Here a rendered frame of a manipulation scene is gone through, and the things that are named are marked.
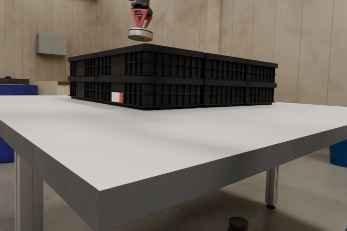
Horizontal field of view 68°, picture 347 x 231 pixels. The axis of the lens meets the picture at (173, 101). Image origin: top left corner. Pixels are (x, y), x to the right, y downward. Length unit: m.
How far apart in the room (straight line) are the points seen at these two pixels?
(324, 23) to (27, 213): 3.98
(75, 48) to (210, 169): 8.80
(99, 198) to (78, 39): 8.94
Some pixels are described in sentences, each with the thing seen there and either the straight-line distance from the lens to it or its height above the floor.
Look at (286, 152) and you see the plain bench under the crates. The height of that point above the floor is 0.68.
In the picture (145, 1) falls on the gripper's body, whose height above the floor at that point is 1.13.
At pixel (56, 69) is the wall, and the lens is 8.81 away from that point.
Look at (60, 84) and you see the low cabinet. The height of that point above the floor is 0.74.
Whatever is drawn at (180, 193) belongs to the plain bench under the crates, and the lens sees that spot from 0.30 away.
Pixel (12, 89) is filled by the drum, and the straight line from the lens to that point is 2.88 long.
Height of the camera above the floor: 0.79
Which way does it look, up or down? 3 degrees down
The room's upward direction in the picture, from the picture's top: 2 degrees clockwise
